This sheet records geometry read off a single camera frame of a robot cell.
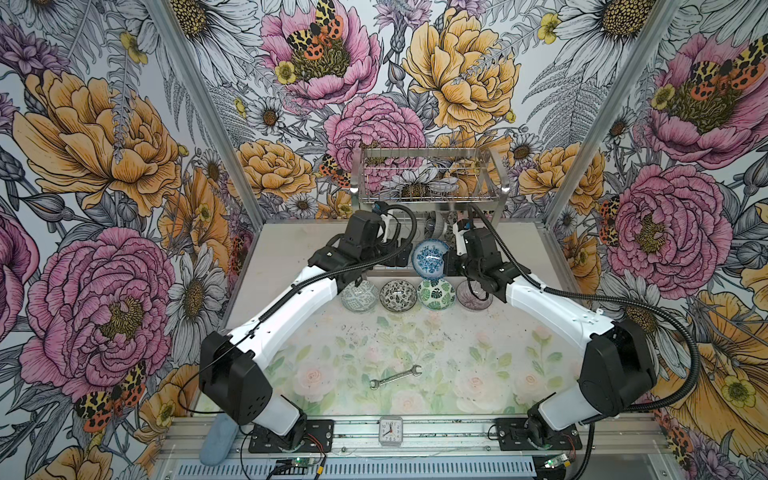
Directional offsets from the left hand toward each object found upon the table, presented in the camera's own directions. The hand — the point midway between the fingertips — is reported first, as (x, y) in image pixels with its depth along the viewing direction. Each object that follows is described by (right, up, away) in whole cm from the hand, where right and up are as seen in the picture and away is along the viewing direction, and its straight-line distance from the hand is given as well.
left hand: (394, 252), depth 80 cm
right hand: (+15, -3, +7) cm, 17 cm away
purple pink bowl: (+24, -15, +17) cm, 33 cm away
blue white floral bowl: (+10, -2, +9) cm, 14 cm away
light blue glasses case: (-41, -44, -9) cm, 61 cm away
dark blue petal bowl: (+14, +9, +27) cm, 31 cm away
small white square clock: (-1, -43, -6) cm, 44 cm away
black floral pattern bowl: (+1, -14, +20) cm, 24 cm away
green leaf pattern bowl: (+14, -14, +20) cm, 28 cm away
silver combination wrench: (-5, -36, +3) cm, 37 cm away
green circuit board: (-23, -51, -7) cm, 56 cm away
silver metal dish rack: (+17, +26, +33) cm, 45 cm away
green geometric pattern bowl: (-10, -15, +20) cm, 27 cm away
